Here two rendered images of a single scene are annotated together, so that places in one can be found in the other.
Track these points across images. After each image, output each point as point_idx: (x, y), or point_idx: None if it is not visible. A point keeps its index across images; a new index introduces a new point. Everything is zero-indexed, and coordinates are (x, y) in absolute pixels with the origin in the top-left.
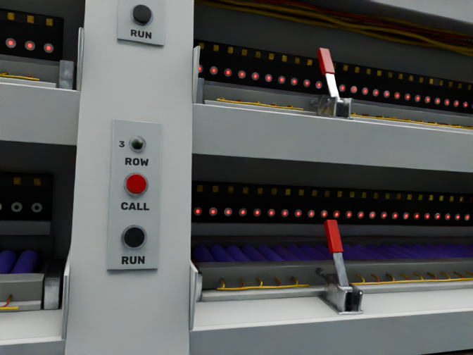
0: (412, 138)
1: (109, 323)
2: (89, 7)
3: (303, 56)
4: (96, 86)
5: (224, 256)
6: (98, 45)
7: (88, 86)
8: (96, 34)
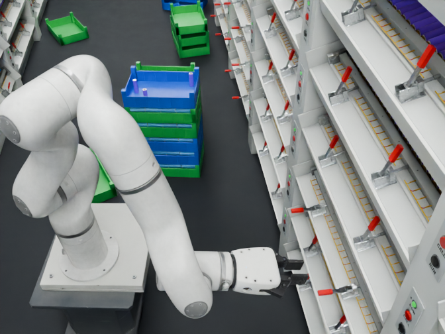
0: None
1: None
2: (393, 305)
3: None
4: (387, 329)
5: None
6: (391, 319)
7: (385, 325)
8: (392, 315)
